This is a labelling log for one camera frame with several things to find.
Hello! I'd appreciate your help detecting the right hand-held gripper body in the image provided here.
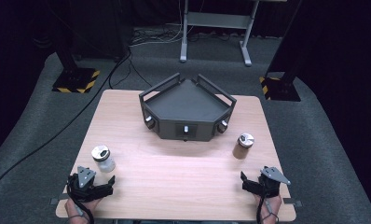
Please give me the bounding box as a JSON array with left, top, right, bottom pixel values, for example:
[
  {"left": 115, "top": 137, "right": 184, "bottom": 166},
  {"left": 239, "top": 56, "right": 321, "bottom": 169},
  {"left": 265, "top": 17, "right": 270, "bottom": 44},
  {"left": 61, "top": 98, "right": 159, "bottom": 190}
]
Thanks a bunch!
[{"left": 256, "top": 165, "right": 292, "bottom": 199}]

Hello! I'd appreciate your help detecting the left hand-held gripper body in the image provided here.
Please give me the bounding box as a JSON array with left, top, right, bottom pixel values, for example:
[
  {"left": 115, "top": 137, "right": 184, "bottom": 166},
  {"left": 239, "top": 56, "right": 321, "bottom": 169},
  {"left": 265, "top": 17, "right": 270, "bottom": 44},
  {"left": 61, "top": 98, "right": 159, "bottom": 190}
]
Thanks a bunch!
[{"left": 66, "top": 165, "right": 98, "bottom": 203}]

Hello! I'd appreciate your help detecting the person's right hand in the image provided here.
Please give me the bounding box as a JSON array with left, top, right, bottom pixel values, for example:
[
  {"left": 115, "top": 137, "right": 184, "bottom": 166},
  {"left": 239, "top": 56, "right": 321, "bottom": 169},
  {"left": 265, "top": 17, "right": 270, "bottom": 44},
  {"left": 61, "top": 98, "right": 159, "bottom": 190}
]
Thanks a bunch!
[{"left": 254, "top": 194, "right": 283, "bottom": 220}]

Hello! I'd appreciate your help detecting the person's left hand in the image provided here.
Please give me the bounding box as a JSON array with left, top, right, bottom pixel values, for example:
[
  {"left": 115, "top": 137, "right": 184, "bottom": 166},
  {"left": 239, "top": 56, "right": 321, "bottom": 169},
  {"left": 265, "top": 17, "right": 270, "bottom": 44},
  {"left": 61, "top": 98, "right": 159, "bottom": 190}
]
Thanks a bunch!
[{"left": 64, "top": 198, "right": 102, "bottom": 220}]

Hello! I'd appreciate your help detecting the white-filled glass jar, silver lid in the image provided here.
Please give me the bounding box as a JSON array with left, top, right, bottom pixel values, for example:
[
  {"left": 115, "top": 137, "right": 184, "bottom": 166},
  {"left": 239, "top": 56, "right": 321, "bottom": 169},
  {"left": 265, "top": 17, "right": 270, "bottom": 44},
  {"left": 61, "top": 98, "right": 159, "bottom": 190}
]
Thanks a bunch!
[{"left": 90, "top": 145, "right": 117, "bottom": 174}]

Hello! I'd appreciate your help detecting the brown-filled glass jar, silver lid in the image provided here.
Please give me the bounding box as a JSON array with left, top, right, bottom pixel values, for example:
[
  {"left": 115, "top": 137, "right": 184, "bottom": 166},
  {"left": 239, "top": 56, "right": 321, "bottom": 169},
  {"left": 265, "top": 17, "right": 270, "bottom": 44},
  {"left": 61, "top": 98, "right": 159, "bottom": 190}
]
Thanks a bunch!
[{"left": 232, "top": 133, "right": 255, "bottom": 161}]

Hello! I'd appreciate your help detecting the dark grey corner rack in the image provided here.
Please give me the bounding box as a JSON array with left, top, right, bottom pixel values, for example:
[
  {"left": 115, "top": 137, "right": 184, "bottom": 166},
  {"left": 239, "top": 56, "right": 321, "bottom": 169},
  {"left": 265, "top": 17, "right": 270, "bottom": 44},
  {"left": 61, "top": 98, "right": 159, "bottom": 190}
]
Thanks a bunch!
[{"left": 138, "top": 72, "right": 238, "bottom": 143}]

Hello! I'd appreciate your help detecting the black stand with striped base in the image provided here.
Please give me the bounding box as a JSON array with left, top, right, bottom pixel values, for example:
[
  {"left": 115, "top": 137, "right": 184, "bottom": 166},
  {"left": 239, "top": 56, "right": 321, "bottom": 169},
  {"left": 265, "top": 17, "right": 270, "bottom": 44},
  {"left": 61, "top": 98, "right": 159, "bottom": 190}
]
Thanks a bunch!
[
  {"left": 258, "top": 46, "right": 303, "bottom": 103},
  {"left": 51, "top": 31, "right": 102, "bottom": 94}
]

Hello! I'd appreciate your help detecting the dark box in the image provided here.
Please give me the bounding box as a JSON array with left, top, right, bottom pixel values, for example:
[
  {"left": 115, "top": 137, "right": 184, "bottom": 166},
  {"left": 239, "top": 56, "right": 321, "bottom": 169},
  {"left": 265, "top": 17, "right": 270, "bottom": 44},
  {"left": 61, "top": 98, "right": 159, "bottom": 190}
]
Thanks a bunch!
[{"left": 69, "top": 0, "right": 135, "bottom": 61}]

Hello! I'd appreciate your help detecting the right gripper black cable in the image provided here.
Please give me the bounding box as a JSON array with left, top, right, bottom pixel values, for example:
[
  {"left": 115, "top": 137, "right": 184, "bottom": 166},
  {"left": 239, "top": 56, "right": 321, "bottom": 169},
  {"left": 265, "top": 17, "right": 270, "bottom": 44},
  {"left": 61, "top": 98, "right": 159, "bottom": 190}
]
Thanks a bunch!
[{"left": 256, "top": 195, "right": 280, "bottom": 224}]

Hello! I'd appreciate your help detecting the dark table bracket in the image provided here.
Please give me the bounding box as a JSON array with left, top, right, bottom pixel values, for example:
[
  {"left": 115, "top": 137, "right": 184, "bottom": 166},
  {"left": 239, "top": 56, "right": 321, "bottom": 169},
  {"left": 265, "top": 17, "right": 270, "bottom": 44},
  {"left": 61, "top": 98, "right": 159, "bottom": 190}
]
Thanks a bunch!
[
  {"left": 282, "top": 197, "right": 303, "bottom": 208},
  {"left": 48, "top": 193, "right": 70, "bottom": 206}
]

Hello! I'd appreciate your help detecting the long black floor cable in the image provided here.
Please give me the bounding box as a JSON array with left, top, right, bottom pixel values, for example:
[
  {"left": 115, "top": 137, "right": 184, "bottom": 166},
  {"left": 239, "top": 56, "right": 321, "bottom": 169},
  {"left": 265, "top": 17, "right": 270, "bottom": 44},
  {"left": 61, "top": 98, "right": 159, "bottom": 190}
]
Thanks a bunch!
[{"left": 0, "top": 49, "right": 132, "bottom": 198}]

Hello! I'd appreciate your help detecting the looped black floor cable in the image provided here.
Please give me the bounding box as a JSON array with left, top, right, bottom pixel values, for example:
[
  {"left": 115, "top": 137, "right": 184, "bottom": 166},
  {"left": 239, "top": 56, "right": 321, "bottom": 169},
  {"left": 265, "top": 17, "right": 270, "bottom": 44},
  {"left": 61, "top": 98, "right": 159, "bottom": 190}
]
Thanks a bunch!
[{"left": 107, "top": 55, "right": 153, "bottom": 91}]

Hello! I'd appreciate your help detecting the bundle of pale floor cables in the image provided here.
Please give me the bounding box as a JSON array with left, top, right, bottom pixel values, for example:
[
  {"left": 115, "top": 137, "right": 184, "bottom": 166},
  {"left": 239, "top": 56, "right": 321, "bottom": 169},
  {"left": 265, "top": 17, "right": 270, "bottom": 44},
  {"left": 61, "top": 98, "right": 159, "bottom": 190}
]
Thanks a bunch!
[{"left": 129, "top": 21, "right": 188, "bottom": 49}]

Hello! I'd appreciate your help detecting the white metal table frame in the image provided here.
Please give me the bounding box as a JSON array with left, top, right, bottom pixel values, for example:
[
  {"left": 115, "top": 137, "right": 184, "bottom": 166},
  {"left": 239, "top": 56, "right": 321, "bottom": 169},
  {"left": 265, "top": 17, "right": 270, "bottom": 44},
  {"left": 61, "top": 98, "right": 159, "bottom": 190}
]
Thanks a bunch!
[{"left": 179, "top": 0, "right": 261, "bottom": 67}]

